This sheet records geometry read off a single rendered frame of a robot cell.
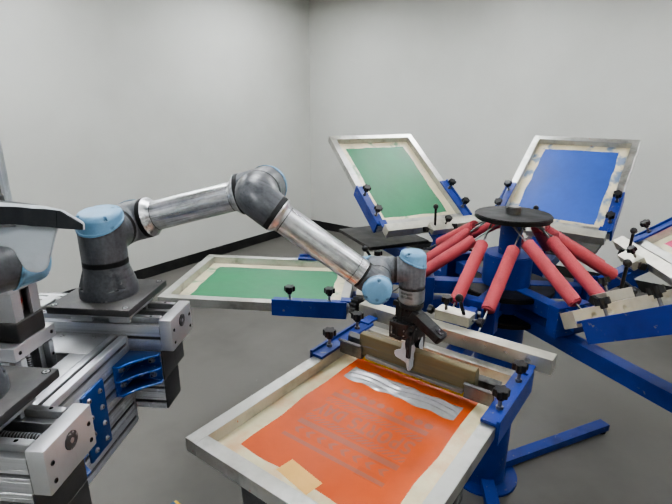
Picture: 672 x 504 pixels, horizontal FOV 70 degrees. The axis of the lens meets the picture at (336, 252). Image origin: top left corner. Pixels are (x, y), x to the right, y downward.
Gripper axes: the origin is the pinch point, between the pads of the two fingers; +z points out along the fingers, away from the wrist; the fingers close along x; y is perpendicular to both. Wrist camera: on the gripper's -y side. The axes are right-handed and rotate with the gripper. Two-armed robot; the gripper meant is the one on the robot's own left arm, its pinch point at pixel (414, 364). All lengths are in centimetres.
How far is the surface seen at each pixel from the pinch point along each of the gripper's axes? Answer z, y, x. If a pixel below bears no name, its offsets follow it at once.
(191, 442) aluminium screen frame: 1, 27, 61
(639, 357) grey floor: 103, -48, -263
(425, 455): 5.2, -17.7, 27.6
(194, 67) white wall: -109, 380, -225
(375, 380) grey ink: 4.4, 8.5, 8.4
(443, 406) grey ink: 4.5, -13.3, 8.1
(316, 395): 5.0, 18.5, 24.2
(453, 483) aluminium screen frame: 1.7, -28.1, 35.6
